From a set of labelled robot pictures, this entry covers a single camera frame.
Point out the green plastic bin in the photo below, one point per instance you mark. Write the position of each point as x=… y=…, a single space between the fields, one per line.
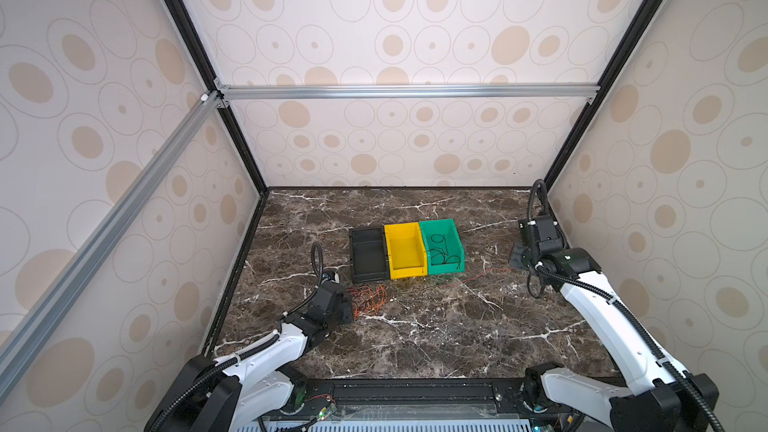
x=445 y=251

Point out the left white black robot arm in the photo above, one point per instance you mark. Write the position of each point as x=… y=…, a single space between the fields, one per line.
x=252 y=372

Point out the horizontal aluminium rail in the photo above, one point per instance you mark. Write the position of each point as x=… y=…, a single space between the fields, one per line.
x=426 y=91

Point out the yellow plastic bin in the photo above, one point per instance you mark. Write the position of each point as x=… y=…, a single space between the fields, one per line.
x=406 y=251

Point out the left diagonal aluminium rail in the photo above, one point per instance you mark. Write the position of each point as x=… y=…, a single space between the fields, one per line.
x=49 y=311

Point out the black plastic bin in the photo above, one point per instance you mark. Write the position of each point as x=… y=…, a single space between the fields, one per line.
x=369 y=261

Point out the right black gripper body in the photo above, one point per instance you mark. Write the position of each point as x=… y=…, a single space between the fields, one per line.
x=522 y=258

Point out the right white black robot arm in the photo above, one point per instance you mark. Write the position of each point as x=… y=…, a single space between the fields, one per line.
x=618 y=336

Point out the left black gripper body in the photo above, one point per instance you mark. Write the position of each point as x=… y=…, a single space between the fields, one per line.
x=341 y=315

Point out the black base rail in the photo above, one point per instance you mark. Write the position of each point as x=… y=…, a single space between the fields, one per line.
x=415 y=405

